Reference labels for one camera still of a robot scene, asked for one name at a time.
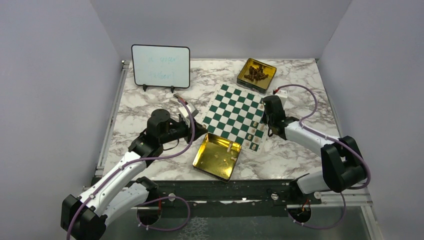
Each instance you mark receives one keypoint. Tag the gold tin white pieces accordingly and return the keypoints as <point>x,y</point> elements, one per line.
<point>206,163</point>

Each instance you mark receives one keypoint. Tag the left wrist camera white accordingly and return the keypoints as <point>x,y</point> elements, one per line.
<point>185,115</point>

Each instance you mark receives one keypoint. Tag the gold tin dark pieces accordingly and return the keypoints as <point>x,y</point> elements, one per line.
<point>257,86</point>

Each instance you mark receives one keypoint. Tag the pile of dark chess pieces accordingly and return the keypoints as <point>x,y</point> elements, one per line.
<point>256,74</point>

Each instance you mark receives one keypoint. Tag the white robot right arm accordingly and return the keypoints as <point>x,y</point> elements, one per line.
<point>341,167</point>

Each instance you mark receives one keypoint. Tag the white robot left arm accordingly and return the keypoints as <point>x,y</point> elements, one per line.
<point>112,185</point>

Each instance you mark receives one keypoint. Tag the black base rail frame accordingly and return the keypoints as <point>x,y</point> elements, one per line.
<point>205,199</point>

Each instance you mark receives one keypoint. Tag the small whiteboard on stand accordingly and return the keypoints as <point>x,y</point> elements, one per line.
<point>161,66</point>

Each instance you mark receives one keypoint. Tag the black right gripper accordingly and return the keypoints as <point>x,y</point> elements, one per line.
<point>264,117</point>

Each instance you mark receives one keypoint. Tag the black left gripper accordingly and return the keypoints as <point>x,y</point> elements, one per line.
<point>200,130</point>

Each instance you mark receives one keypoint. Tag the green white chess board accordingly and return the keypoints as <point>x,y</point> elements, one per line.
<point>230,114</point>

